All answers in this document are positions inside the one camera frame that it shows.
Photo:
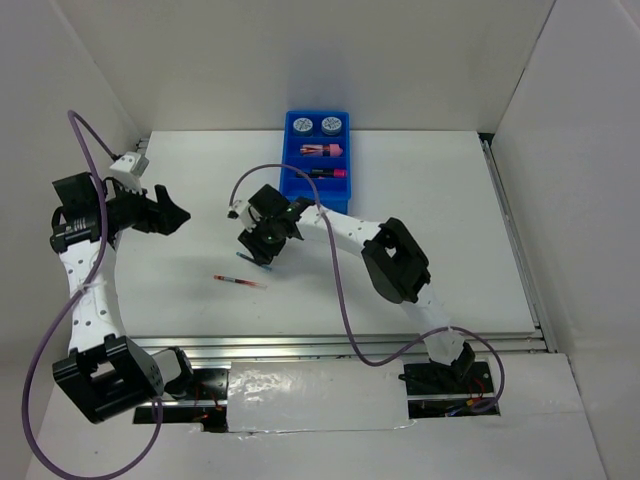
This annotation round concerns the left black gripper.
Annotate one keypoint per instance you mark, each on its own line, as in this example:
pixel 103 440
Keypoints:
pixel 163 217

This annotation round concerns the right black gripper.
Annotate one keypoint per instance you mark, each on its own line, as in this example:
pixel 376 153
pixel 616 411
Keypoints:
pixel 252 240

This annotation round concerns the blue pen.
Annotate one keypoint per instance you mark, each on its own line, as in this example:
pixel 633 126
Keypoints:
pixel 251 260

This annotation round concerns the red pen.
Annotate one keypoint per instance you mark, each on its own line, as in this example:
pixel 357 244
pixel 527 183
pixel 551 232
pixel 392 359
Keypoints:
pixel 238 281

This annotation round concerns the pink highlighter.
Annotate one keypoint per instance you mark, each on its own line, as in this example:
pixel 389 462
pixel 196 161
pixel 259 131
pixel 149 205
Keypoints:
pixel 328 173

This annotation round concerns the pink capped bottle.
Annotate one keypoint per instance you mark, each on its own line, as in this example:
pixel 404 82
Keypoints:
pixel 328 150

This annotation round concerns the blue cleaning gel jar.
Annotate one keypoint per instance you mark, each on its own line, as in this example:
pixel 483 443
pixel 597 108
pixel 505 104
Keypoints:
pixel 303 126
pixel 331 126

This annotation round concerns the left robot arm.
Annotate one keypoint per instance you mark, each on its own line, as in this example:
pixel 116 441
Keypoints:
pixel 106 372

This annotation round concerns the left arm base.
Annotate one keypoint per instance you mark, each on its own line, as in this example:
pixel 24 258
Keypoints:
pixel 192 396

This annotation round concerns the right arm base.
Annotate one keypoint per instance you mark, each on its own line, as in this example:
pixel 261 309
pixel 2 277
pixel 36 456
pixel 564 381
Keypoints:
pixel 433 392

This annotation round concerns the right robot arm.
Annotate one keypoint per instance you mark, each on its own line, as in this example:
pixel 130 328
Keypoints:
pixel 396 265

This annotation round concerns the white cover plate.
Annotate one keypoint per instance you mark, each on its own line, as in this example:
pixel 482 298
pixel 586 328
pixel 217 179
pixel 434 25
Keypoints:
pixel 315 396

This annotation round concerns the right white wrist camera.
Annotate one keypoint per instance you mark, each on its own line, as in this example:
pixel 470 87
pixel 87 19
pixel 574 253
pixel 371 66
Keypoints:
pixel 243 212

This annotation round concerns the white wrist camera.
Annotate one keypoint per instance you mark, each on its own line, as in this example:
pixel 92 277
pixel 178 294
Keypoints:
pixel 128 170
pixel 243 212

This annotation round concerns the left side aluminium rail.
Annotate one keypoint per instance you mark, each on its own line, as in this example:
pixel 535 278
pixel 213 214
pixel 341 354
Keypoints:
pixel 140 150

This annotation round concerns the aluminium rail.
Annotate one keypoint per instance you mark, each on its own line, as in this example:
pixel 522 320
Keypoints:
pixel 140 150
pixel 378 346
pixel 537 310

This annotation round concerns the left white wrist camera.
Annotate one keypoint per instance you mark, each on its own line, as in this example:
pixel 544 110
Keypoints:
pixel 128 170

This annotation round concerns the aluminium front rail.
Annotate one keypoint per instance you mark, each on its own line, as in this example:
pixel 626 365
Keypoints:
pixel 378 346

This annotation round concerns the right side aluminium rail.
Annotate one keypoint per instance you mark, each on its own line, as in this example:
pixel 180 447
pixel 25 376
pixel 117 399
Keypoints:
pixel 537 310

